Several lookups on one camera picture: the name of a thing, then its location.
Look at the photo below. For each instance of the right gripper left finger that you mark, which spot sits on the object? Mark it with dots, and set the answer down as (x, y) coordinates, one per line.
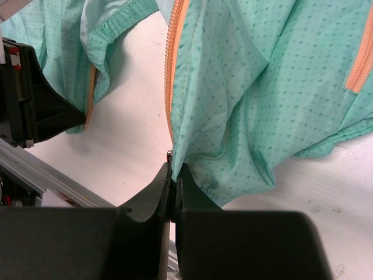
(126, 242)

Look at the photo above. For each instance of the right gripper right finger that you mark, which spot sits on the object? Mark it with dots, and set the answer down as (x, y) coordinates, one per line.
(216, 244)

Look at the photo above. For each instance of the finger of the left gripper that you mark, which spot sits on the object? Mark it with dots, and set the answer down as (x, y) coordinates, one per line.
(44, 113)

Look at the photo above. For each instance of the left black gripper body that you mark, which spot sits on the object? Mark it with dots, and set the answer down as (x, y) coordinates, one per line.
(11, 95)

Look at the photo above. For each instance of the orange and teal jacket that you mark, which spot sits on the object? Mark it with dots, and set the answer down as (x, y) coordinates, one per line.
(248, 84)

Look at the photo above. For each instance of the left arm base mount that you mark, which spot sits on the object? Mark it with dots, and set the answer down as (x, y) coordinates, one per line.
(15, 195)

